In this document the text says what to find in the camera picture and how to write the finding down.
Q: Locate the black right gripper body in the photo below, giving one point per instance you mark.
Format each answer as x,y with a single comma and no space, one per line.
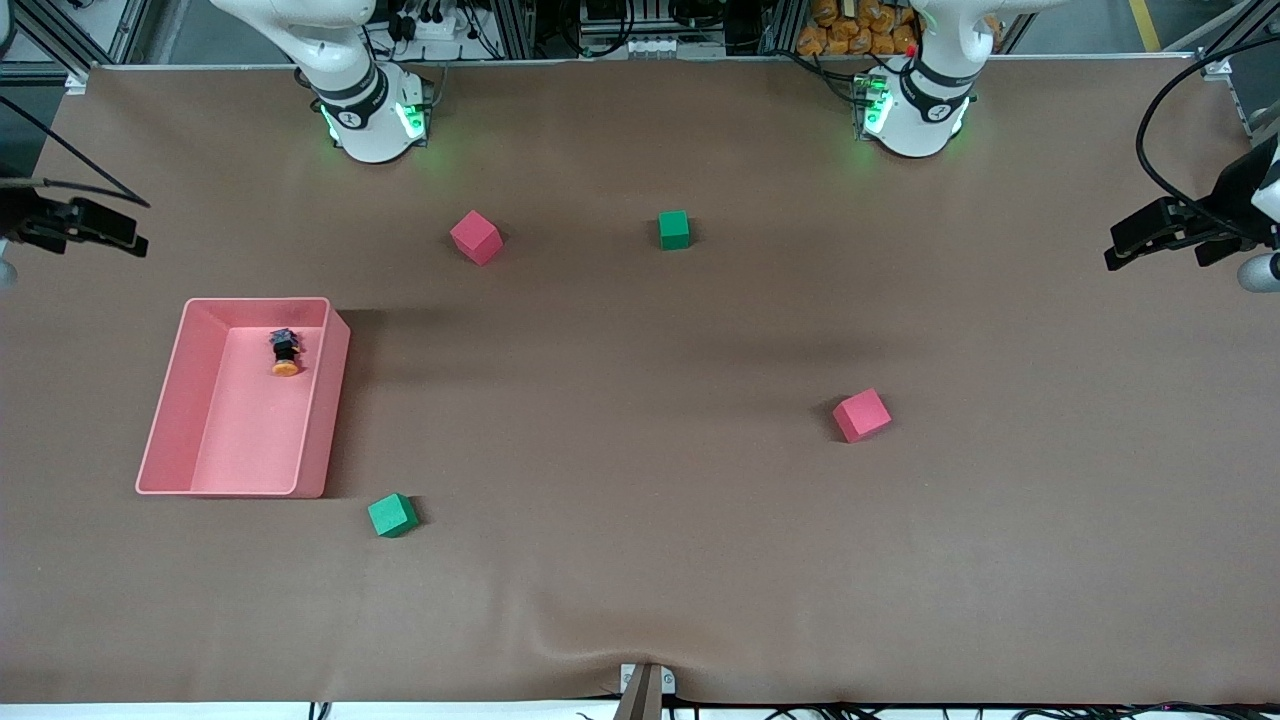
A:
22,213

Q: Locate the white power strip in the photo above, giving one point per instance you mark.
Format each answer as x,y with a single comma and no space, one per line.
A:
440,28

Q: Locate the brown angled metal post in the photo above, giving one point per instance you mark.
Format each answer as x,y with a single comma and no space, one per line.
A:
640,702

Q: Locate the pink plastic bin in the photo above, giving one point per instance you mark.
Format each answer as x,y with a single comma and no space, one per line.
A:
250,430

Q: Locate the aluminium frame post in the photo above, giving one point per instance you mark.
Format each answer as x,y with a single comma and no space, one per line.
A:
512,25
785,25

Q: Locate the brown paper table cover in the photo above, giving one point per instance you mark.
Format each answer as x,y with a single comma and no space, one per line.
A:
640,560

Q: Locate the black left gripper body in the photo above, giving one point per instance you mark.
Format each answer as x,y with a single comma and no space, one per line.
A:
1232,198

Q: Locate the aluminium table side rail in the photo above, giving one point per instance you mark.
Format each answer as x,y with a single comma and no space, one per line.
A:
1255,105

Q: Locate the silver table clamp bracket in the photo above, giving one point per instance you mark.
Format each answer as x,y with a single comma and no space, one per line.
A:
667,683

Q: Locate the green foam cube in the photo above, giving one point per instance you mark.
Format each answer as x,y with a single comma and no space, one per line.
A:
674,230
393,515

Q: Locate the orange lumpy objects pile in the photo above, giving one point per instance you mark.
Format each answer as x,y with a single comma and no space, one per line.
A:
850,30

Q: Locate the white terminal strip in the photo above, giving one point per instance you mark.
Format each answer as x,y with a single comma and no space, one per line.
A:
670,47

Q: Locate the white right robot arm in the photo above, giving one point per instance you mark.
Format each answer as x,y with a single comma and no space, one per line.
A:
365,120

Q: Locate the pink foam cube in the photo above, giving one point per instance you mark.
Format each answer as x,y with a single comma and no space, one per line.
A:
861,415
475,237

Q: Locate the silver table corner bracket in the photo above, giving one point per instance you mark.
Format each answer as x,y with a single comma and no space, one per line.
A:
77,82
1220,69

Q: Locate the aluminium diagonal frame beam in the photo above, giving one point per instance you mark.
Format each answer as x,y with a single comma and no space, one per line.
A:
1235,25
125,30

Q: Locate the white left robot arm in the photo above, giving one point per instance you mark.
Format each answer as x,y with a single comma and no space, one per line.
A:
920,120

